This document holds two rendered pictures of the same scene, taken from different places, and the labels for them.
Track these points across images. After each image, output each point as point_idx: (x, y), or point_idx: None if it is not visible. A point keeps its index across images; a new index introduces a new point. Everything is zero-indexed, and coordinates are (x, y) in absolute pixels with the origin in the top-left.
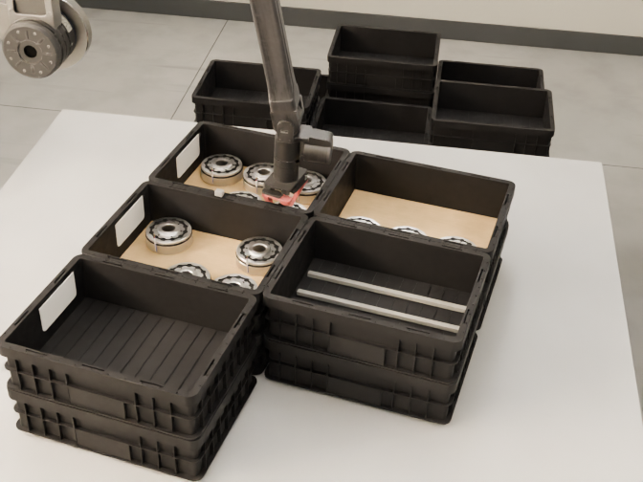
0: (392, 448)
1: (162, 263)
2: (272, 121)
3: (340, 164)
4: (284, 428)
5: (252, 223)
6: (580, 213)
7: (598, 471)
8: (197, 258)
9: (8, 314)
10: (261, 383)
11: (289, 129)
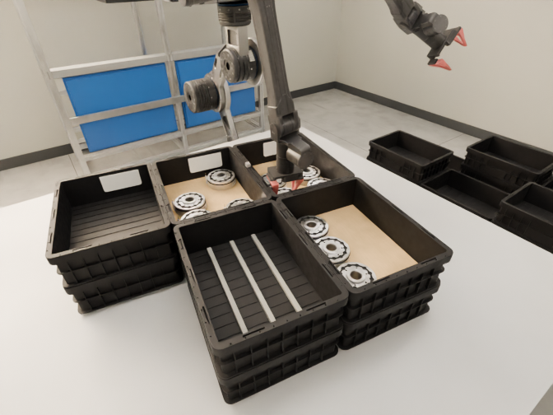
0: (180, 387)
1: (202, 191)
2: (269, 123)
3: (336, 180)
4: (155, 319)
5: (253, 190)
6: (551, 319)
7: None
8: (219, 197)
9: None
10: (184, 285)
11: (275, 131)
